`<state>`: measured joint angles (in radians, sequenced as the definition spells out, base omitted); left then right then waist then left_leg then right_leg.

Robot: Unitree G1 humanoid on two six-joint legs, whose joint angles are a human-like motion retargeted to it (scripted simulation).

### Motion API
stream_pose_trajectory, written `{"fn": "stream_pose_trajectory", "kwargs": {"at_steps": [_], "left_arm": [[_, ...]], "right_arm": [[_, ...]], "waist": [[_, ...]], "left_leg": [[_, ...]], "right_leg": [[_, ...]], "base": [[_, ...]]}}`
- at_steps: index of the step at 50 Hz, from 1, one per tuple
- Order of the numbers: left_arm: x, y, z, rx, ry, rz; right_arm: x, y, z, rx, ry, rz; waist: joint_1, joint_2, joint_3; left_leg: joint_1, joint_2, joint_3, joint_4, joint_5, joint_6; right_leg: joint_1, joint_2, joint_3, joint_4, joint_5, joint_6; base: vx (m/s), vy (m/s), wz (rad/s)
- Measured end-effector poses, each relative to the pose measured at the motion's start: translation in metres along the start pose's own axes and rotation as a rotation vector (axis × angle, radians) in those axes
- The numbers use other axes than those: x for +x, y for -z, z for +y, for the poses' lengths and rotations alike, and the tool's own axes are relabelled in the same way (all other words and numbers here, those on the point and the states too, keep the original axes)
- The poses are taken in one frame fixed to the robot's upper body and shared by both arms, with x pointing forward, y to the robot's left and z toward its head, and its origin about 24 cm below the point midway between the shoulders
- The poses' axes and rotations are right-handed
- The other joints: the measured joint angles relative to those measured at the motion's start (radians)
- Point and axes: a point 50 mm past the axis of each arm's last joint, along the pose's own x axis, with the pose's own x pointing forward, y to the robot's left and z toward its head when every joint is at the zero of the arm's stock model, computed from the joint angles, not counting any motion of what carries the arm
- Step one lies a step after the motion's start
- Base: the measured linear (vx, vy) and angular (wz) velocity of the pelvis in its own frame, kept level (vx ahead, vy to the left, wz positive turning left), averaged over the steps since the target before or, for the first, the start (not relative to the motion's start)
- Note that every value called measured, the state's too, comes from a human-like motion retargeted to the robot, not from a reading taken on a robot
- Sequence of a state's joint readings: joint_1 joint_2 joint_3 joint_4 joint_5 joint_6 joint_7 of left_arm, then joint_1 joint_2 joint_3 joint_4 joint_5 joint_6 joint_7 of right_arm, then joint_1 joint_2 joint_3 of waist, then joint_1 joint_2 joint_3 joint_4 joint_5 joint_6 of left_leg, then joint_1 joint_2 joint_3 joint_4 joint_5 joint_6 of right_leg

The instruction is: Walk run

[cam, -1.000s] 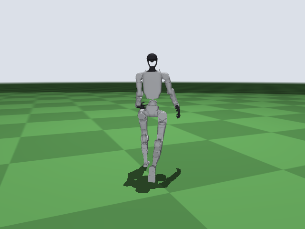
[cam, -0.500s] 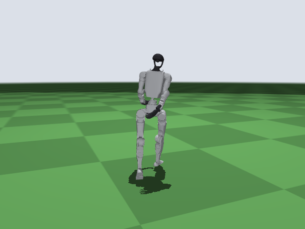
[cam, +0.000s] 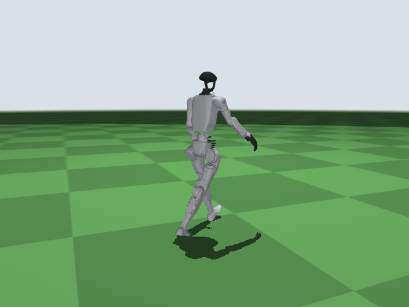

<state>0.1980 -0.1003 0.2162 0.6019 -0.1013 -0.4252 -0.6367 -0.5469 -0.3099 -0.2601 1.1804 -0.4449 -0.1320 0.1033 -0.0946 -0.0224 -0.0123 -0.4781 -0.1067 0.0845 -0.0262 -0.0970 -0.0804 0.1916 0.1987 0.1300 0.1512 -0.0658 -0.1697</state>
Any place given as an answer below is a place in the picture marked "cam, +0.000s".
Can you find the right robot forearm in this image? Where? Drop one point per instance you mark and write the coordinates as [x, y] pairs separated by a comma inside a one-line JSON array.
[[237, 127]]

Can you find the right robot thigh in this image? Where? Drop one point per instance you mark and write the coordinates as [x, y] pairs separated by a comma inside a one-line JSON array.
[[209, 171]]

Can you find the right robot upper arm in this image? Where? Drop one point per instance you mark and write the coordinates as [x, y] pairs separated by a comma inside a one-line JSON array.
[[220, 102]]

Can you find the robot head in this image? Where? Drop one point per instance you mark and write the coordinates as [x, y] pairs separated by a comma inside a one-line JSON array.
[[207, 77]]

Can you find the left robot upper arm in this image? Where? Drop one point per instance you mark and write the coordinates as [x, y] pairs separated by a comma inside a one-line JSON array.
[[189, 113]]

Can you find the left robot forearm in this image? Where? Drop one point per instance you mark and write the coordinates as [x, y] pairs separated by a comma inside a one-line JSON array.
[[192, 133]]

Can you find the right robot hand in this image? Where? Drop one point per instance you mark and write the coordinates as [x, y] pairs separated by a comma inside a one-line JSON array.
[[253, 141]]

